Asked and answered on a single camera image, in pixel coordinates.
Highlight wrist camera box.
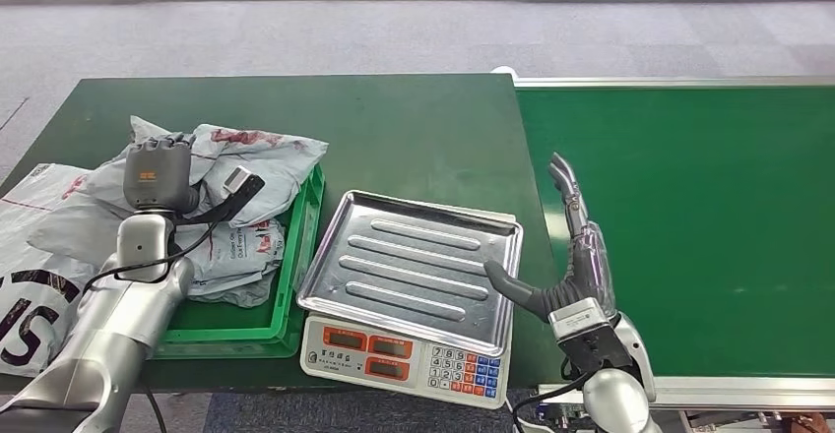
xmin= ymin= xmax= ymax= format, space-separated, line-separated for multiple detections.
xmin=172 ymin=164 xmax=266 ymax=226
xmin=549 ymin=297 xmax=631 ymax=379

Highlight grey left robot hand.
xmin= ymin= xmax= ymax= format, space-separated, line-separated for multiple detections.
xmin=122 ymin=133 xmax=201 ymax=217

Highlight white mailer bag black letters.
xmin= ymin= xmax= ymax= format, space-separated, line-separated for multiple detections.
xmin=0 ymin=162 xmax=100 ymax=379

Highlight plain grey mailer bag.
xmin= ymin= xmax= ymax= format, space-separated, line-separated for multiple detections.
xmin=27 ymin=148 xmax=142 ymax=270

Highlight green plastic basket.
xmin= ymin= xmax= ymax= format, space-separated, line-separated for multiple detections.
xmin=153 ymin=163 xmax=327 ymax=361

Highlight grey mailer bag printed text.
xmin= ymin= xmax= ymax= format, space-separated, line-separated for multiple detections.
xmin=172 ymin=217 xmax=287 ymax=309

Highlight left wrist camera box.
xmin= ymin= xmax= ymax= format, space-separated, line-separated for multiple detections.
xmin=172 ymin=164 xmax=266 ymax=226

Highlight dark blue floor mat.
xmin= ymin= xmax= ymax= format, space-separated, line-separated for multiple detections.
xmin=202 ymin=389 xmax=523 ymax=433

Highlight steel weighing tray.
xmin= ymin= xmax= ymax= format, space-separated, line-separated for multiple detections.
xmin=295 ymin=189 xmax=525 ymax=359

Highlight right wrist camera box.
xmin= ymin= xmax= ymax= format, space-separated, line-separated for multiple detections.
xmin=549 ymin=297 xmax=631 ymax=379

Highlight grey mailer bag red splotch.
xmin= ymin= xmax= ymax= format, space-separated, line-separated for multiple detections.
xmin=127 ymin=115 xmax=330 ymax=229

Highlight green conveyor belt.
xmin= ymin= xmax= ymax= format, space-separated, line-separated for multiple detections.
xmin=492 ymin=66 xmax=835 ymax=411

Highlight white electronic scale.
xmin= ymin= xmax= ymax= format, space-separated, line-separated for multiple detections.
xmin=298 ymin=312 xmax=511 ymax=411

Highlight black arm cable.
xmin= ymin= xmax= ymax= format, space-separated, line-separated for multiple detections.
xmin=509 ymin=369 xmax=594 ymax=433
xmin=81 ymin=219 xmax=222 ymax=295

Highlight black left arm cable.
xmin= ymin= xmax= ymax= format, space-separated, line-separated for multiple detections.
xmin=81 ymin=219 xmax=222 ymax=295

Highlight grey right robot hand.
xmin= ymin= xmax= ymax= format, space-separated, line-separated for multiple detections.
xmin=483 ymin=153 xmax=618 ymax=325

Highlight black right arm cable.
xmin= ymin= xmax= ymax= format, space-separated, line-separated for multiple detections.
xmin=509 ymin=369 xmax=594 ymax=433

